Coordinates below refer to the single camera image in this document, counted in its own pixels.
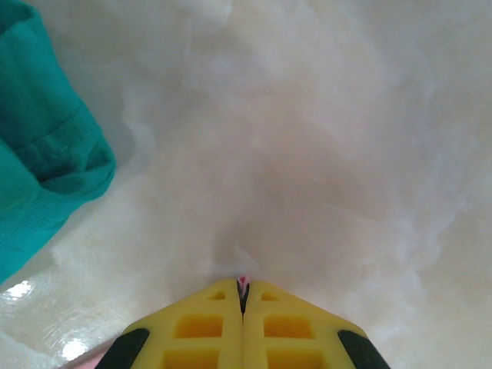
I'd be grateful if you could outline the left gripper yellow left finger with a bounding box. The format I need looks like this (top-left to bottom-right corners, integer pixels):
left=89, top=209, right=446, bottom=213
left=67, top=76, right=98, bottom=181
left=100, top=278, right=244, bottom=369

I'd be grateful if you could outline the teal folded t-shirt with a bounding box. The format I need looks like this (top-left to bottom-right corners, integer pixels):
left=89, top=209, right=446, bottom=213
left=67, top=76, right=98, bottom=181
left=0, top=0, right=117, bottom=286

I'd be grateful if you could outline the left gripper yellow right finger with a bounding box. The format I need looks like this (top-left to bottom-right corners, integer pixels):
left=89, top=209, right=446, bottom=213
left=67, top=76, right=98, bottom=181
left=241, top=278, right=392, bottom=369

